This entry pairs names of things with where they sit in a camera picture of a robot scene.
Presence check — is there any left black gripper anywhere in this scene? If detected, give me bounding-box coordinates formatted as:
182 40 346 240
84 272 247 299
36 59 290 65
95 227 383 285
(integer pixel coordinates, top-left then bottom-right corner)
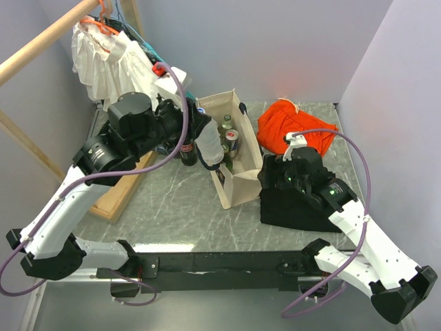
131 92 212 159

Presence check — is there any coca-cola glass bottle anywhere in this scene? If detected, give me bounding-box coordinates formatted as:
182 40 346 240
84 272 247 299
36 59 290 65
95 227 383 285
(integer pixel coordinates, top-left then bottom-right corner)
180 138 198 166

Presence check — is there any cream canvas tote bag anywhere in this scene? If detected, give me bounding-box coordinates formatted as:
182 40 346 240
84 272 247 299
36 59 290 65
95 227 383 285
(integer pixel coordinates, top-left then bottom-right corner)
196 90 263 209

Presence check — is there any pocari sweat plastic bottle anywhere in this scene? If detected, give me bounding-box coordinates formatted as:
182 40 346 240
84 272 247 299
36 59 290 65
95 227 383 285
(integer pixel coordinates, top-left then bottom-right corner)
194 108 224 166

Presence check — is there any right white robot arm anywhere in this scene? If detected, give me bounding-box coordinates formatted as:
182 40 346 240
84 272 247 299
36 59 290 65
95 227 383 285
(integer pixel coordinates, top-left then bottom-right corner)
258 147 438 324

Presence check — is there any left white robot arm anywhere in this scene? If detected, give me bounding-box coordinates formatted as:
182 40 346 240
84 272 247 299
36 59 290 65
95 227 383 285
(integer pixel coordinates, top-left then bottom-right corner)
6 92 211 281

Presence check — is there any black cloth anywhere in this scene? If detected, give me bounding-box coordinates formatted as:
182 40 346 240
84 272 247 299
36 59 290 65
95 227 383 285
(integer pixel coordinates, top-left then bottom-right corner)
260 188 342 233

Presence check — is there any orange cloth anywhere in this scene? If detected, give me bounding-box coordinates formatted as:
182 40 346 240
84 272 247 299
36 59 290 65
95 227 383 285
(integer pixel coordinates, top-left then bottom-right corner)
257 99 338 154

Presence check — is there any teal garment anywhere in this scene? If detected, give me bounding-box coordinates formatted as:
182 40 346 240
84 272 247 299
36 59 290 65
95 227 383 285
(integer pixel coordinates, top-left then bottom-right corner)
143 41 196 100

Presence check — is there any white ruffled garment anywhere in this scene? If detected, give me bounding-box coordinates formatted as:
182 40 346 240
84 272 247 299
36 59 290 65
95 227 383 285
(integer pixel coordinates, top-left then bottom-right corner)
72 23 158 110

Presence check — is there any green glass bottle gold cap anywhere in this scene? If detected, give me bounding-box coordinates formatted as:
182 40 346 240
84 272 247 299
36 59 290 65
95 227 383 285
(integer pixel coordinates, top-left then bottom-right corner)
222 144 234 174

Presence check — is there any red bull can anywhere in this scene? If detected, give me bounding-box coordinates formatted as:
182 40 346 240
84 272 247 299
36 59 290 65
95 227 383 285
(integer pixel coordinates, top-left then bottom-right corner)
225 129 239 158

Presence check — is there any wooden tray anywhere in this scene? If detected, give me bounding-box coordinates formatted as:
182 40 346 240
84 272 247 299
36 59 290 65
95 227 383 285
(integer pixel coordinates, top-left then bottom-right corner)
88 151 159 221

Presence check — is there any far clear glass bottle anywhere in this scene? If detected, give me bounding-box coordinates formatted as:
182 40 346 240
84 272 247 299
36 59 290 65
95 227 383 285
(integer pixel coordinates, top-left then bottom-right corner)
221 114 234 133

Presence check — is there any dark floral garment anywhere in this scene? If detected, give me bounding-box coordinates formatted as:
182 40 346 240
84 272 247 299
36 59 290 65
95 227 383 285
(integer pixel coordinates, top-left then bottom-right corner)
104 18 157 64

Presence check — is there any orange clothes hanger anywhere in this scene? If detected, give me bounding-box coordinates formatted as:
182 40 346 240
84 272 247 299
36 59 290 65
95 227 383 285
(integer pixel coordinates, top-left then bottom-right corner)
79 0 119 36

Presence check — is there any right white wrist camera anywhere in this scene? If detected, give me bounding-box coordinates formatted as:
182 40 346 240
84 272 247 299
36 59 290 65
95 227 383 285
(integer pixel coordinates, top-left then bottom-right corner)
283 132 307 161

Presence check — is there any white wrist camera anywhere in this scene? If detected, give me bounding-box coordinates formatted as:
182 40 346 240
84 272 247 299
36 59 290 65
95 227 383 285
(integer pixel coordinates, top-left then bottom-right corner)
283 132 307 161
154 66 192 108

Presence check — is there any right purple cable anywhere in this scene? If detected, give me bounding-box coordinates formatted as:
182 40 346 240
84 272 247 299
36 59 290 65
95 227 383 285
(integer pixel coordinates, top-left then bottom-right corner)
280 128 373 319

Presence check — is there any purple cable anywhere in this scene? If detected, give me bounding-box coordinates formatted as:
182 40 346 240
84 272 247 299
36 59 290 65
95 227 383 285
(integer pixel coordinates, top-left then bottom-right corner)
280 128 373 319
0 62 190 307

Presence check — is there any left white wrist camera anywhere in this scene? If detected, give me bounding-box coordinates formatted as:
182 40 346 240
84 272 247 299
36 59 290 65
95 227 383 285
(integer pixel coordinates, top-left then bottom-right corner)
154 66 192 108

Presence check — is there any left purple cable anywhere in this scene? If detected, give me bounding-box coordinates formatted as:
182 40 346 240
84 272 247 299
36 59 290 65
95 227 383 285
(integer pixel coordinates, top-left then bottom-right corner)
0 62 190 307

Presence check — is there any wooden clothes rail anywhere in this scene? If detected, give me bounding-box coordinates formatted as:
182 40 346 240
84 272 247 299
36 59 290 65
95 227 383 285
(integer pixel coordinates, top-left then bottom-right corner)
0 0 143 183

